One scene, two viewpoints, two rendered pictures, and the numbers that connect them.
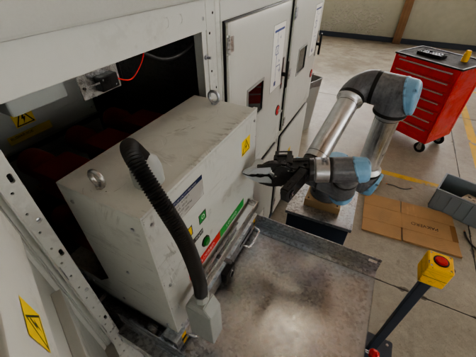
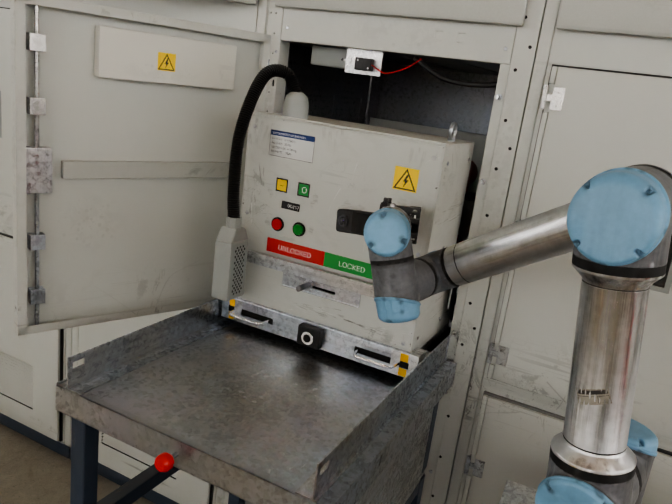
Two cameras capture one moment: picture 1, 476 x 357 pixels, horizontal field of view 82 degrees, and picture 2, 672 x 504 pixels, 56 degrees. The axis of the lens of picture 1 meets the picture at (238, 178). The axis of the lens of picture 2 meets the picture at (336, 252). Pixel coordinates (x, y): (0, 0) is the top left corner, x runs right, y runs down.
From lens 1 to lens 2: 148 cm
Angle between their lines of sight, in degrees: 79
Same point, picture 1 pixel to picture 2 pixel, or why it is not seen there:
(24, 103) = (319, 58)
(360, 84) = not seen: hidden behind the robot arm
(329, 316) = (233, 420)
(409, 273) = not seen: outside the picture
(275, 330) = (226, 375)
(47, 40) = (329, 17)
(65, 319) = (214, 162)
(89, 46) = (353, 29)
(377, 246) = not seen: outside the picture
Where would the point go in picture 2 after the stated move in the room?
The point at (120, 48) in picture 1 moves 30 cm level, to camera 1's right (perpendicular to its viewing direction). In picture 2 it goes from (377, 40) to (386, 31)
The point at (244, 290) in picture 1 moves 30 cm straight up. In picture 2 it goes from (290, 363) to (304, 239)
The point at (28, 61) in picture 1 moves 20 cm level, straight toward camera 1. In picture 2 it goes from (313, 25) to (243, 11)
